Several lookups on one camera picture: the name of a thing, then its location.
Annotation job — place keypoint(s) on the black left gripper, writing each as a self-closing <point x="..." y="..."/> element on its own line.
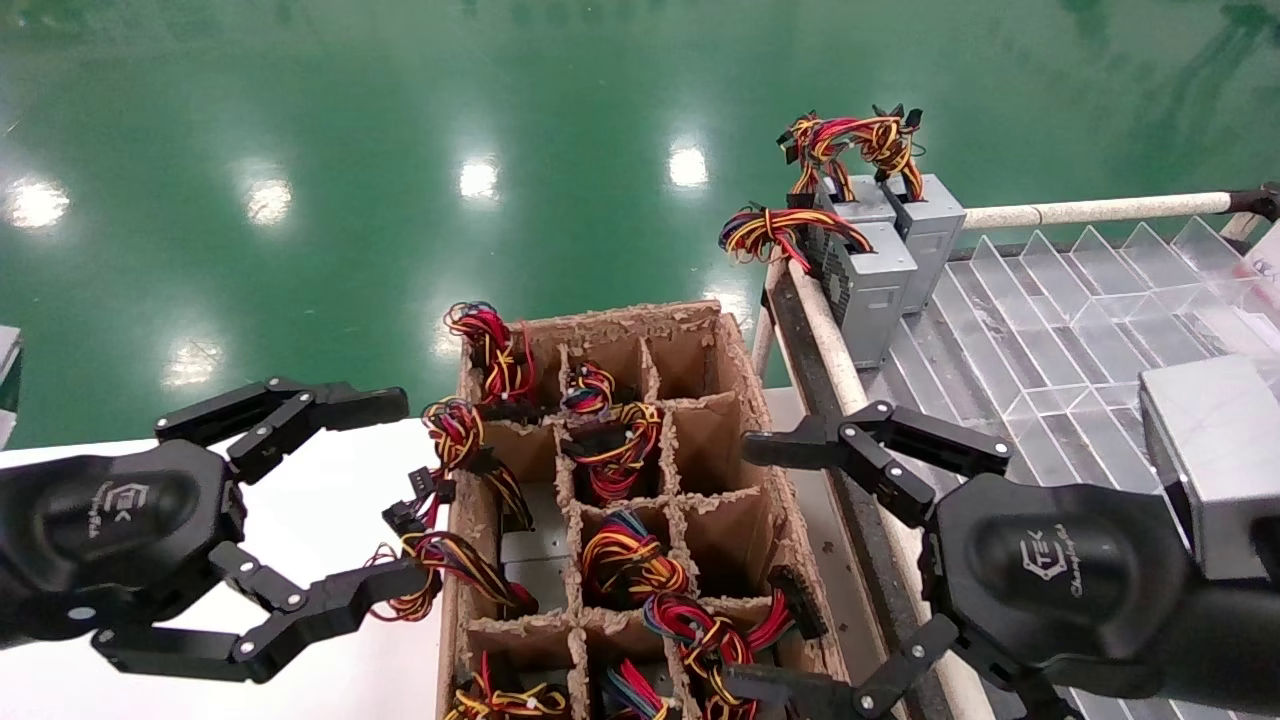
<point x="110" y="530"/>

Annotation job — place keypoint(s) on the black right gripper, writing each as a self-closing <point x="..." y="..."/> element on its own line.
<point x="1060" y="570"/>

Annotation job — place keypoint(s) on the cardboard box with dividers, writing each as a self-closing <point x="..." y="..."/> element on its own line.
<point x="725" y="520"/>

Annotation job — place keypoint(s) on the short white pipe leg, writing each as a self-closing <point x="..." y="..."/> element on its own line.
<point x="765" y="340"/>

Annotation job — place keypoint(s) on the clear acrylic divider tray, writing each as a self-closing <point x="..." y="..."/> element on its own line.
<point x="1060" y="330"/>

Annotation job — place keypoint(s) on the grey metal box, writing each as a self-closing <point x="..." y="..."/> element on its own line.
<point x="8" y="380"/>

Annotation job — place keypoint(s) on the white pipe crossbar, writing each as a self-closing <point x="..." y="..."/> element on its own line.
<point x="1100" y="210"/>

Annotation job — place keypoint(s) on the black pipe connector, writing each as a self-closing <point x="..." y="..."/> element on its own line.
<point x="1255" y="200"/>

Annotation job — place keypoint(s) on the long white pipe rail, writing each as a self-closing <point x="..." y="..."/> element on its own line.
<point x="835" y="350"/>

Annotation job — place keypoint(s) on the dark metal rack frame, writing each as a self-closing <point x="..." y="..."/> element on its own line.
<point x="800" y="345"/>

